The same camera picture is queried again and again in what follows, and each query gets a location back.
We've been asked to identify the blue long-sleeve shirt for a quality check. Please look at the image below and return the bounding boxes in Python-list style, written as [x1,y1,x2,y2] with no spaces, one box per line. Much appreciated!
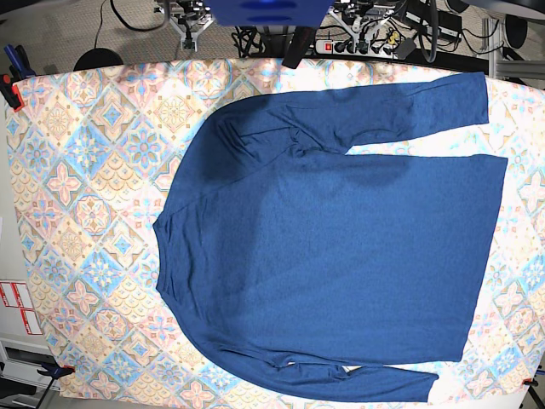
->
[153,72,508,402]

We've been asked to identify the white power strip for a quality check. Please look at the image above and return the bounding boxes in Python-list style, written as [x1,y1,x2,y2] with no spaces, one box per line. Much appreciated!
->
[314,38,397,60]

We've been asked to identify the patterned tile tablecloth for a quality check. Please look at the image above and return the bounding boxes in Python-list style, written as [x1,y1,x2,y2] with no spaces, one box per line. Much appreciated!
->
[1,59,544,408]

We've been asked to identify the black round stand base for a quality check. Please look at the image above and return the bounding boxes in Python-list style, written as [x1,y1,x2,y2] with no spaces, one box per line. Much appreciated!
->
[73,48,123,72]

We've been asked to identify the red white label stickers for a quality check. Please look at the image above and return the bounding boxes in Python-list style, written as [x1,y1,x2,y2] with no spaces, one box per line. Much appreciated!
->
[1,280,43,336]

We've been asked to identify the blue clamp lower left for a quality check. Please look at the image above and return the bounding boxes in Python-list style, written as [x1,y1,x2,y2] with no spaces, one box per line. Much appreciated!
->
[37,363,75,380]

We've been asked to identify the blue clamp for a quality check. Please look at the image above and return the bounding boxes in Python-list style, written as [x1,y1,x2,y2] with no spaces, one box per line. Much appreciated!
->
[3,44,36,81]
[37,363,75,380]

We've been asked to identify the red black clamp left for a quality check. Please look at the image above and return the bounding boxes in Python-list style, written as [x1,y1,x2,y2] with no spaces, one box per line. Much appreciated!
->
[1,74,24,112]

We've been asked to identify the blue clamp upper left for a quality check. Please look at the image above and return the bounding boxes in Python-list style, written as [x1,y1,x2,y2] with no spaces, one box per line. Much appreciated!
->
[3,44,36,81]

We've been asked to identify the orange clamp lower right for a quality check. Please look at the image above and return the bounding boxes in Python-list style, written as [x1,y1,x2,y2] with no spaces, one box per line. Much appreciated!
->
[523,378,538,387]

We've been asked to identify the black bracket under camera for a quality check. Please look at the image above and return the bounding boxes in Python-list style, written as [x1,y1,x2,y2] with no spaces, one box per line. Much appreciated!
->
[282,26,316,69]

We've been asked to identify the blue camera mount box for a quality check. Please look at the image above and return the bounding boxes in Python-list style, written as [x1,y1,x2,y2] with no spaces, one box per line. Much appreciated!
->
[204,0,333,27]

